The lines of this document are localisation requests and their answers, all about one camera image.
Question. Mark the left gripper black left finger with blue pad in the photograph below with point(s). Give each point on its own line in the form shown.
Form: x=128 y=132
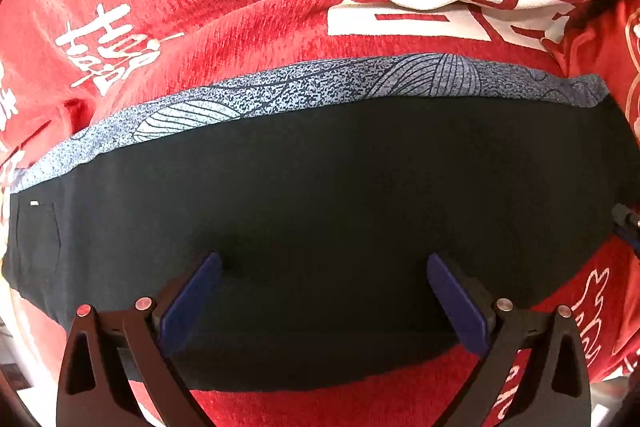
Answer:
x=94 y=389

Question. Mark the red sofa white characters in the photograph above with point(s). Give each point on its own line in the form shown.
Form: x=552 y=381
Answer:
x=69 y=64

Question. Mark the black pants patterned blue waistband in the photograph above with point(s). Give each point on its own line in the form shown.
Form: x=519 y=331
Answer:
x=323 y=188

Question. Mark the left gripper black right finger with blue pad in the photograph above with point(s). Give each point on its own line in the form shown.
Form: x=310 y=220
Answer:
x=554 y=387

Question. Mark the red embroidered satin cushion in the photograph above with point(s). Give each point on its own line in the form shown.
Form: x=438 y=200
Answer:
x=626 y=87

